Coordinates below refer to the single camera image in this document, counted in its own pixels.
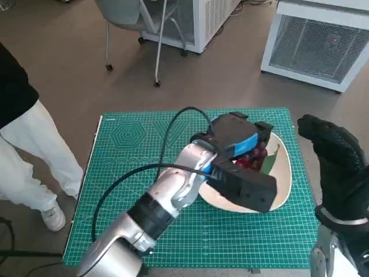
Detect green cutting mat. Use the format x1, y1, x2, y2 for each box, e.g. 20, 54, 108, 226
62, 107, 321, 269

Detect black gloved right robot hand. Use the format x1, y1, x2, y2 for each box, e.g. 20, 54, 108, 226
296, 113, 369, 224

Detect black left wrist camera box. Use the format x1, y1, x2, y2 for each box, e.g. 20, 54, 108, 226
208, 156, 278, 214

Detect red toy grapes with leaf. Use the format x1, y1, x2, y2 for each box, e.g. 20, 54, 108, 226
234, 143, 282, 177

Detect grey chair with metal legs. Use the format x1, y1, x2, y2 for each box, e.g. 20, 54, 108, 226
94, 0, 189, 88

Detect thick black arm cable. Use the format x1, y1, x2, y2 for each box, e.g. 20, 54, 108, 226
91, 162, 214, 244

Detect white mesh cabinet on castors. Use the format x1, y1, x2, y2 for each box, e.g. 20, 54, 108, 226
137, 0, 243, 58

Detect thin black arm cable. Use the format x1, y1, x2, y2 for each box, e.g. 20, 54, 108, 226
156, 106, 217, 174

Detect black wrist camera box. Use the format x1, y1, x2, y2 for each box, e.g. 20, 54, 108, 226
208, 156, 278, 214
336, 230, 369, 277

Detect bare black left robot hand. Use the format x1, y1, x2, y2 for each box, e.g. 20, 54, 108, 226
211, 111, 274, 159

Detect white mesh cabinet with red light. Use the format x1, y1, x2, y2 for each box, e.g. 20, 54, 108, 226
259, 0, 369, 94

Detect black floor cable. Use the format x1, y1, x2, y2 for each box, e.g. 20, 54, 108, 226
0, 216, 18, 254
0, 250, 63, 258

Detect white square plate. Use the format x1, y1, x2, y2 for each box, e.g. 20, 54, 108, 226
198, 116, 294, 215

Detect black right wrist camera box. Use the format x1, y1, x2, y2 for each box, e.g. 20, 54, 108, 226
336, 230, 369, 277

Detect person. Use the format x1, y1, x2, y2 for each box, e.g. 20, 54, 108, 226
0, 42, 85, 233

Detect tangle of floor cables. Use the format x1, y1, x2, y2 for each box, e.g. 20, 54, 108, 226
221, 0, 275, 33

